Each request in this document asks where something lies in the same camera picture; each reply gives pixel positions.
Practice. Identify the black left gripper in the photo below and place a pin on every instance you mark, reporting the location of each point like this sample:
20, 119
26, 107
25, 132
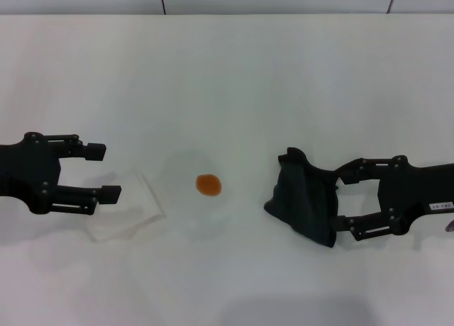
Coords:
28, 170

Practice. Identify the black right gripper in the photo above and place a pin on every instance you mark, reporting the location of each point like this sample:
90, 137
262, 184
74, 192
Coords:
425, 188

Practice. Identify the white paper cup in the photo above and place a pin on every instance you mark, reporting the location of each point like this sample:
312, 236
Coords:
131, 205

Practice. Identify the dark blue rag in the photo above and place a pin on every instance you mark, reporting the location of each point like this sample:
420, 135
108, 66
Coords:
301, 198

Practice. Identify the brown water stain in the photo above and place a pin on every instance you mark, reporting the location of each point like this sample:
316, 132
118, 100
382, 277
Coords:
209, 185

